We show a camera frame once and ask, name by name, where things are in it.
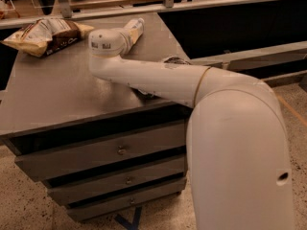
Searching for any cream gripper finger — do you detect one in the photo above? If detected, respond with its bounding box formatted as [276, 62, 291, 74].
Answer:
[130, 28, 143, 44]

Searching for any clear plastic water bottle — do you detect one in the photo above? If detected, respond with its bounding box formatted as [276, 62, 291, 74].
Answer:
[124, 18, 144, 33]

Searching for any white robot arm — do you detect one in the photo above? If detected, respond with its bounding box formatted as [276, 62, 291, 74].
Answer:
[88, 30, 295, 230]

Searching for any blue white snack bag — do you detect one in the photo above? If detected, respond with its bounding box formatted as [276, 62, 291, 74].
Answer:
[138, 56, 190, 100]

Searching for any yellow brown chip bag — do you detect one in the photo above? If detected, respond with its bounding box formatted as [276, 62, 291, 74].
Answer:
[2, 18, 93, 58]

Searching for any top grey drawer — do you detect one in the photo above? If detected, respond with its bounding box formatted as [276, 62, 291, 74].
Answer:
[15, 120, 185, 181]

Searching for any grey drawer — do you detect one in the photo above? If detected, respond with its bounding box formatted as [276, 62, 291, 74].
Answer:
[67, 177, 186, 221]
[48, 154, 186, 205]
[15, 120, 185, 181]

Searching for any bottom grey drawer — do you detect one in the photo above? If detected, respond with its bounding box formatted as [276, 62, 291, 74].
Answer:
[67, 177, 186, 221]

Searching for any middle grey drawer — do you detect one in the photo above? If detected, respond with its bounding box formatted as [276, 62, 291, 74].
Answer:
[48, 154, 186, 205]

